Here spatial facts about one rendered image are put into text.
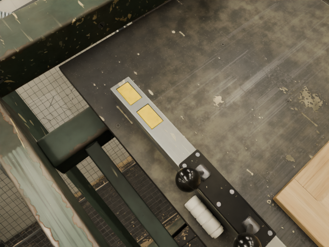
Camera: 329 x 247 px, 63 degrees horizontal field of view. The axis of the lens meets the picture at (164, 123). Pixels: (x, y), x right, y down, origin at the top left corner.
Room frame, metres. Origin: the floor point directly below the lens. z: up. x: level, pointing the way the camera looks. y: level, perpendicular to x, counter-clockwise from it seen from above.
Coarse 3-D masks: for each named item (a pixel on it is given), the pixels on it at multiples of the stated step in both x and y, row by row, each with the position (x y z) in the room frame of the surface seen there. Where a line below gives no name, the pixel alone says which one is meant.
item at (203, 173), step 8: (184, 168) 0.36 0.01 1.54; (192, 168) 0.35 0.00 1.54; (200, 168) 0.44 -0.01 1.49; (176, 176) 0.35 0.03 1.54; (184, 176) 0.34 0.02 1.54; (192, 176) 0.34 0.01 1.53; (200, 176) 0.43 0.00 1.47; (208, 176) 0.43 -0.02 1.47; (176, 184) 0.35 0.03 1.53; (184, 184) 0.34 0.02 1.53; (192, 184) 0.34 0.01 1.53
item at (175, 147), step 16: (128, 80) 0.59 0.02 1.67; (112, 96) 0.61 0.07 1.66; (144, 96) 0.56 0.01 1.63; (128, 112) 0.56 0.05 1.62; (160, 112) 0.54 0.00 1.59; (144, 128) 0.52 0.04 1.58; (160, 128) 0.51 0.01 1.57; (176, 128) 0.51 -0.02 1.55; (160, 144) 0.49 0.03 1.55; (176, 144) 0.49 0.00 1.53; (176, 160) 0.47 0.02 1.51; (224, 224) 0.41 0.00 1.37; (272, 240) 0.36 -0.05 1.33
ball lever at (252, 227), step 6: (246, 222) 0.37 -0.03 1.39; (252, 222) 0.37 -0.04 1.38; (246, 228) 0.37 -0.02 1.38; (252, 228) 0.35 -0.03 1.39; (258, 228) 0.36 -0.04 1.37; (240, 234) 0.30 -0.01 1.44; (246, 234) 0.29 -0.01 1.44; (252, 234) 0.29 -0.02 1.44; (234, 240) 0.30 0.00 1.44; (240, 240) 0.29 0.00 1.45; (246, 240) 0.28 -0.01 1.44; (252, 240) 0.28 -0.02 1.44; (258, 240) 0.28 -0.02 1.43; (234, 246) 0.29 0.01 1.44; (240, 246) 0.28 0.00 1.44; (246, 246) 0.28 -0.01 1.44; (252, 246) 0.28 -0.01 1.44; (258, 246) 0.28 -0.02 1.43
